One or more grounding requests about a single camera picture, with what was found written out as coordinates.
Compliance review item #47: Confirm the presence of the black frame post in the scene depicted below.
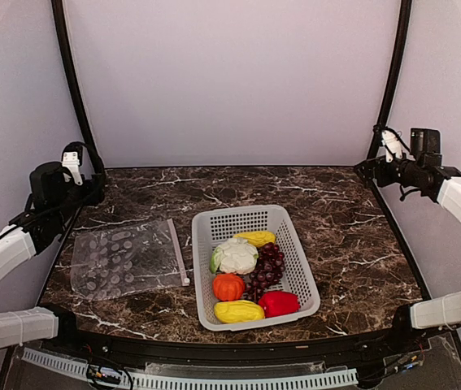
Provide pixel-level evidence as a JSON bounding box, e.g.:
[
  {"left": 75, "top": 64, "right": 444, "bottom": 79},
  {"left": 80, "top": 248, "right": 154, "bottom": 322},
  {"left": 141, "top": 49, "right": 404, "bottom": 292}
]
[
  {"left": 50, "top": 0, "right": 102, "bottom": 173},
  {"left": 367, "top": 0, "right": 412, "bottom": 158}
]

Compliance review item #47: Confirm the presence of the dark red grape bunch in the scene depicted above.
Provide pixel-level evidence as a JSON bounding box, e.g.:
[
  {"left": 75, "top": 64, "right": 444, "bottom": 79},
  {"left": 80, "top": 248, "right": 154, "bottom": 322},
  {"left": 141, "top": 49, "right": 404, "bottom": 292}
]
[{"left": 243, "top": 242, "right": 285, "bottom": 303}]

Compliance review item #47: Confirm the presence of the left black frame post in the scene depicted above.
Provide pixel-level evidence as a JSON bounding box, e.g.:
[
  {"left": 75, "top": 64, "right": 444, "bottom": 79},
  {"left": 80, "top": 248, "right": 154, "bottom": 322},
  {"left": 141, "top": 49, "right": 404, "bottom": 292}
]
[{"left": 50, "top": 0, "right": 102, "bottom": 173}]

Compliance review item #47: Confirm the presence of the right black frame post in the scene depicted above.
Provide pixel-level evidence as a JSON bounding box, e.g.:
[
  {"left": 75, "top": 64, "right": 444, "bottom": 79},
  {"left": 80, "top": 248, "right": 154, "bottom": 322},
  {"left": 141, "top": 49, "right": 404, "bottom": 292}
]
[{"left": 367, "top": 0, "right": 412, "bottom": 158}]

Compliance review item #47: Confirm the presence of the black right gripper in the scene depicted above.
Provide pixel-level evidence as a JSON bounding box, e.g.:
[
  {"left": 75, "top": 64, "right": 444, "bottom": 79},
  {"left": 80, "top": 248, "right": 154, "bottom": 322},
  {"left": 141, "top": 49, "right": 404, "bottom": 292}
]
[{"left": 354, "top": 151, "right": 423, "bottom": 187}]

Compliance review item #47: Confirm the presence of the yellow vegetable toy front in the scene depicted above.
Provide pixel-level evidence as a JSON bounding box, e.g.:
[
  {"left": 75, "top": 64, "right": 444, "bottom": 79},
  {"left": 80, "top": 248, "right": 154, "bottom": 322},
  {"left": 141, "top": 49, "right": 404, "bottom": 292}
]
[{"left": 214, "top": 300, "right": 265, "bottom": 323}]

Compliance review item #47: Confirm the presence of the yellow vegetable toy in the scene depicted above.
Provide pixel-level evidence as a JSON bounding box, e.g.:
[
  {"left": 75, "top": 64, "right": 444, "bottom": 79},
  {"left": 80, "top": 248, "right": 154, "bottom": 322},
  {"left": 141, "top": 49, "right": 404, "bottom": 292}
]
[
  {"left": 214, "top": 300, "right": 265, "bottom": 323},
  {"left": 233, "top": 231, "right": 276, "bottom": 248}
]

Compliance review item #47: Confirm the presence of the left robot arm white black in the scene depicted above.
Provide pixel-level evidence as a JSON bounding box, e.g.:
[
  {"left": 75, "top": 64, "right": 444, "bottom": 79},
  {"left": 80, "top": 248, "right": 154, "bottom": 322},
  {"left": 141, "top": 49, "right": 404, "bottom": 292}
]
[{"left": 0, "top": 162, "right": 106, "bottom": 354}]

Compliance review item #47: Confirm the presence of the clear zip top bag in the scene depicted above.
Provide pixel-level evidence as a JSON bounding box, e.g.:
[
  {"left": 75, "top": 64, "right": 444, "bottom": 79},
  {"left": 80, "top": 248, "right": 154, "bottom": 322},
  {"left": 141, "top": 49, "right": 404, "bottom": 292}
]
[{"left": 70, "top": 219, "right": 190, "bottom": 301}]

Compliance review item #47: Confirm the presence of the white cauliflower toy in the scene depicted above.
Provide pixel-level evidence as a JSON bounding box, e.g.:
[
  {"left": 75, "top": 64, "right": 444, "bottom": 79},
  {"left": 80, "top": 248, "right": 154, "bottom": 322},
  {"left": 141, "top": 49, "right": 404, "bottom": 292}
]
[{"left": 210, "top": 238, "right": 259, "bottom": 275}]

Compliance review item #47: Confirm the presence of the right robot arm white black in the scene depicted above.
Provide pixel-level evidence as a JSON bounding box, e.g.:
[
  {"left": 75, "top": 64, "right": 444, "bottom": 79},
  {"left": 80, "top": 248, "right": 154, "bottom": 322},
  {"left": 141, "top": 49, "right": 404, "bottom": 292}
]
[{"left": 354, "top": 125, "right": 461, "bottom": 353}]

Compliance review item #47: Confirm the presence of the red bell pepper toy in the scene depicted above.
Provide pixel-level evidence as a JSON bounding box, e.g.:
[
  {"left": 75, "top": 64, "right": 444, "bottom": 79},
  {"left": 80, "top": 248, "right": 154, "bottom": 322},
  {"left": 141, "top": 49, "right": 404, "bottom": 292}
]
[{"left": 258, "top": 291, "right": 300, "bottom": 318}]

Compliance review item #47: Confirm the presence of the white slotted cable duct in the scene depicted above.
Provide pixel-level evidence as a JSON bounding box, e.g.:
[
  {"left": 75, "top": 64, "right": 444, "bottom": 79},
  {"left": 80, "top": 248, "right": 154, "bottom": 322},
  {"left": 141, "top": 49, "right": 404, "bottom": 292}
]
[{"left": 21, "top": 348, "right": 359, "bottom": 389}]

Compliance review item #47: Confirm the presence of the black front rail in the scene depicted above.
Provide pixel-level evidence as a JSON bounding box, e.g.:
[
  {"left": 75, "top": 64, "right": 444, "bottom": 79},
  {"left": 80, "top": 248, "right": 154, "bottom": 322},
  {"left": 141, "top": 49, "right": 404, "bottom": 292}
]
[{"left": 42, "top": 313, "right": 428, "bottom": 366}]

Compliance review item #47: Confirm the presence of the yellow vegetable toy rear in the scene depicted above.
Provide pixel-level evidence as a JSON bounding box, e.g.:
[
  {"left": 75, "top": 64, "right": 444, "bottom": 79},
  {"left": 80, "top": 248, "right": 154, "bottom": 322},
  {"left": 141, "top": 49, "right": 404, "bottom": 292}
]
[{"left": 233, "top": 231, "right": 276, "bottom": 248}]

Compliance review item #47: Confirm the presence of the white plastic basket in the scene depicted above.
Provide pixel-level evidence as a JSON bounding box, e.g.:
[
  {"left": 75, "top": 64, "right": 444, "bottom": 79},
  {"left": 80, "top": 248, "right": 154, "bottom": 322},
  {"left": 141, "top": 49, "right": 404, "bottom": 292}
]
[{"left": 192, "top": 205, "right": 320, "bottom": 332}]

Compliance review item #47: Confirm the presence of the orange pumpkin toy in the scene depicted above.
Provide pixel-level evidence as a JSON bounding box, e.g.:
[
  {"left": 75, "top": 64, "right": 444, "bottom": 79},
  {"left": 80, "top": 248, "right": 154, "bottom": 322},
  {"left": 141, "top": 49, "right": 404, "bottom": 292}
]
[{"left": 212, "top": 274, "right": 246, "bottom": 301}]

